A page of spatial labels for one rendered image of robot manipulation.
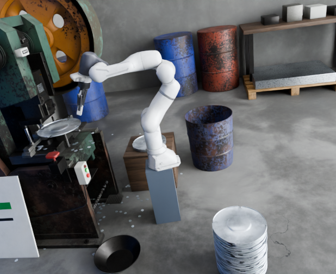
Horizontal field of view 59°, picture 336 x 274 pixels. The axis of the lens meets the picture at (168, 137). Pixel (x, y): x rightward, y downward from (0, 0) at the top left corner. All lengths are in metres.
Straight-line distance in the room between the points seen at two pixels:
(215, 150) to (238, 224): 1.00
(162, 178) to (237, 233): 0.63
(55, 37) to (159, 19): 2.96
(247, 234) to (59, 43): 1.77
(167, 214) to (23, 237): 1.00
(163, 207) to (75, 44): 1.31
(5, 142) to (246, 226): 1.57
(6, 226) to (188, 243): 1.24
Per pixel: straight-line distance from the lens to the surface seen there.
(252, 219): 1.78
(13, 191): 2.22
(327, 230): 2.22
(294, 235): 2.15
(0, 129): 2.17
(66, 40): 2.34
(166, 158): 1.98
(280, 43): 5.23
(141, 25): 5.17
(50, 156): 1.84
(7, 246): 2.47
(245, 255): 1.72
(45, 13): 2.37
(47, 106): 2.08
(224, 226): 1.73
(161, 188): 2.07
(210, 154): 2.61
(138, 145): 2.53
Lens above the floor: 1.51
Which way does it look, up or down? 26 degrees down
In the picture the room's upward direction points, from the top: 10 degrees counter-clockwise
